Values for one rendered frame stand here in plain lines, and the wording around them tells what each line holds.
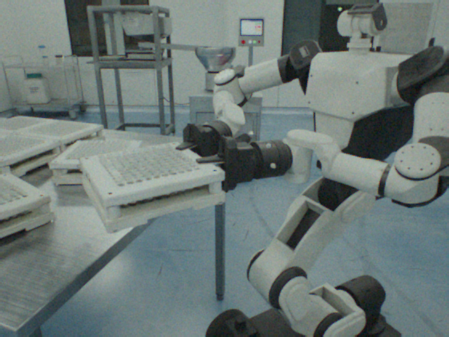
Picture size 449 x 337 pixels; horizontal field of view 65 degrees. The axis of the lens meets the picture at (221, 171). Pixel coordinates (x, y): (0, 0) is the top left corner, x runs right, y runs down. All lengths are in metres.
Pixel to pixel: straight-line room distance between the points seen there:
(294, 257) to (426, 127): 0.52
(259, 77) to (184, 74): 4.72
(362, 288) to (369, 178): 0.82
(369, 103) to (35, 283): 0.86
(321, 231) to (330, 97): 0.39
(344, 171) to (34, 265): 0.69
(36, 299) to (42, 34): 6.04
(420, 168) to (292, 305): 0.57
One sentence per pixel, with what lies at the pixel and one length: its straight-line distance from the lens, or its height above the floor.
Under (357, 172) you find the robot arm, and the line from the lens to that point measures 0.79.
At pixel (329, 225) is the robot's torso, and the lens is 1.09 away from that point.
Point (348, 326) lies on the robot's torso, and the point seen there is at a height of 0.32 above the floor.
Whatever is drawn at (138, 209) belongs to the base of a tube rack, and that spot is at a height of 0.97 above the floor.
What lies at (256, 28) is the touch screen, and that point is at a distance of 3.37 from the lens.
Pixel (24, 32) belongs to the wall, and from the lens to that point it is 6.78.
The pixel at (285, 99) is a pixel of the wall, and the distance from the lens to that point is 5.95.
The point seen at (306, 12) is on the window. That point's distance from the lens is 5.89.
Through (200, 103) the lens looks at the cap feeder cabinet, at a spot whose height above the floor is 0.69.
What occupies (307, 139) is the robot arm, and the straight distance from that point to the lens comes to 0.82.
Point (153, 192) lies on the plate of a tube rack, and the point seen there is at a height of 1.01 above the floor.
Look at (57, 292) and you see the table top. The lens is 0.76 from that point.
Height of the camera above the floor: 1.29
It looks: 22 degrees down
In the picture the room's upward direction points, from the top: straight up
